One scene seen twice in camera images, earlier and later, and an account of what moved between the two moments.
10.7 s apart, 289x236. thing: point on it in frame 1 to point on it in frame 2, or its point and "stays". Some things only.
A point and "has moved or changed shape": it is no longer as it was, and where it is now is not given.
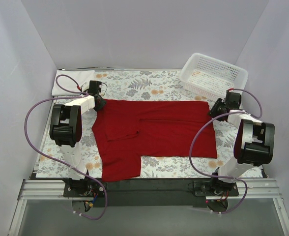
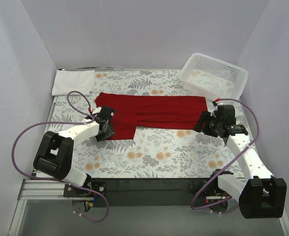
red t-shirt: [125, 131] has moved or changed shape
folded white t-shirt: [80, 76] stays
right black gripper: [216, 111] to [206, 123]
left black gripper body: [99, 104] to [107, 131]
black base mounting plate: [150, 192] stays
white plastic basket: [212, 77] stays
